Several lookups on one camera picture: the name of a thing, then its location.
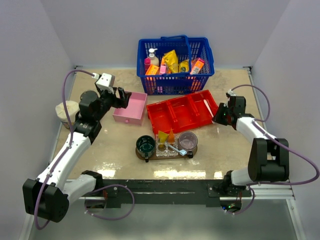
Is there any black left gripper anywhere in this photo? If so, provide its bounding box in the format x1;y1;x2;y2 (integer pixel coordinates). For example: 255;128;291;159
94;87;131;121

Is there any translucent purple mug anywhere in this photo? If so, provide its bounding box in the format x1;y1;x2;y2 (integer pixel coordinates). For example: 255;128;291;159
177;131;198;159

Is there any dark green mug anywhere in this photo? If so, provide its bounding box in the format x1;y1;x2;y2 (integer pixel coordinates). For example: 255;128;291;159
136;135;156;163

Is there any light blue toothbrush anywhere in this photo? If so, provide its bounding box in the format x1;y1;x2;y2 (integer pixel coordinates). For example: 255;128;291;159
166;144;187;156

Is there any clear acrylic toothbrush holder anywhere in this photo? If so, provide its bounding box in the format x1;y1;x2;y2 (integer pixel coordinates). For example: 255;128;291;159
155;134;179;157

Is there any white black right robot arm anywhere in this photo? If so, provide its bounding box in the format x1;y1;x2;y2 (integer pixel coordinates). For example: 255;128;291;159
212;95;290;197

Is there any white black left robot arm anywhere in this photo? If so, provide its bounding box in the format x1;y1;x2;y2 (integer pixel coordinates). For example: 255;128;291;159
22;87;132;223

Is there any brown wooden oval tray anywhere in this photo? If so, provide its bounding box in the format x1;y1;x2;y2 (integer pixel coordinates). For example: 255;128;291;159
135;147;198;163

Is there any pink drawer box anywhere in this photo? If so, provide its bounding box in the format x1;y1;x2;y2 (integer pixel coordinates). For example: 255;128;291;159
112;92;148;126

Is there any orange carton left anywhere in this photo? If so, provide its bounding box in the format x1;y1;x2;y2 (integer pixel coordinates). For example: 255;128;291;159
145;64;159;76

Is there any white pump lotion bottle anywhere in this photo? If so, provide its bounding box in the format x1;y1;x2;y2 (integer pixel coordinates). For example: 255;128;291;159
148;48;160;67

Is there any pink small box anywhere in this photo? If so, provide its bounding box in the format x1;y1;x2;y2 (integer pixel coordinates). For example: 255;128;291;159
158;64;167;75

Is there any red three-compartment bin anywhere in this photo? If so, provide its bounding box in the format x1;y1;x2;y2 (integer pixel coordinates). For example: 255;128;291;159
146;90;218;134

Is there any cream tissue roll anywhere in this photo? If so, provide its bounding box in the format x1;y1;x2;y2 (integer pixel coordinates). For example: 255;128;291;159
55;100;80;129

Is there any orange box in basket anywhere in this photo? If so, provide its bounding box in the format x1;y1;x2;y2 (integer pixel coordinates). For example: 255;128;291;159
190;57;205;75

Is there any yellow snack bag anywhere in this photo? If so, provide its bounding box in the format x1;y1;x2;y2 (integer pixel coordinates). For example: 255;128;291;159
163;49;179;74

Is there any blue plastic shopping basket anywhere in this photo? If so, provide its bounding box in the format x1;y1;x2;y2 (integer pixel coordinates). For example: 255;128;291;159
136;35;215;95

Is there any yellow green packet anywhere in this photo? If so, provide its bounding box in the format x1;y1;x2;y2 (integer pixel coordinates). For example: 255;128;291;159
178;59;191;73

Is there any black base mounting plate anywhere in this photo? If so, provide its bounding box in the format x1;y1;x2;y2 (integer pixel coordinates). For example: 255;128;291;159
82;178;253;209

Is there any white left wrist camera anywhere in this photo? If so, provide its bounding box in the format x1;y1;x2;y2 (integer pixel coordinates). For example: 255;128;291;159
92;73;115;94

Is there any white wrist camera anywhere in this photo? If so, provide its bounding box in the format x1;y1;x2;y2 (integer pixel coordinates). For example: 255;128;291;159
92;73;115;94
225;89;237;98

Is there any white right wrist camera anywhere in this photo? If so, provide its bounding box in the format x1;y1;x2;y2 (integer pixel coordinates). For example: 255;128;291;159
225;89;237;98

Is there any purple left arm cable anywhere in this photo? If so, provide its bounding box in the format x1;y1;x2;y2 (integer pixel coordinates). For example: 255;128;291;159
33;69;136;230

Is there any aluminium frame rail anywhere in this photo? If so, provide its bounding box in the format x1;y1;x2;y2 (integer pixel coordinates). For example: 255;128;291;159
251;184;295;200

